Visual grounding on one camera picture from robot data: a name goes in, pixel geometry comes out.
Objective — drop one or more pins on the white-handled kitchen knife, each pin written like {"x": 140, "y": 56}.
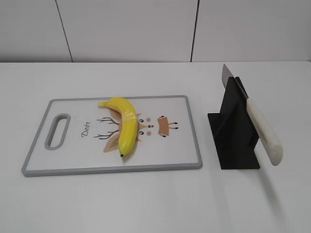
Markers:
{"x": 268, "y": 137}

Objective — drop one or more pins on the white grey-rimmed cutting board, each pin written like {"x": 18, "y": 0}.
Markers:
{"x": 76, "y": 137}

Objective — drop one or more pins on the yellow plastic banana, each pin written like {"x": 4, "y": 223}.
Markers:
{"x": 129, "y": 118}

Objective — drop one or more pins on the black knife stand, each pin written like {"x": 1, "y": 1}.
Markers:
{"x": 234, "y": 134}

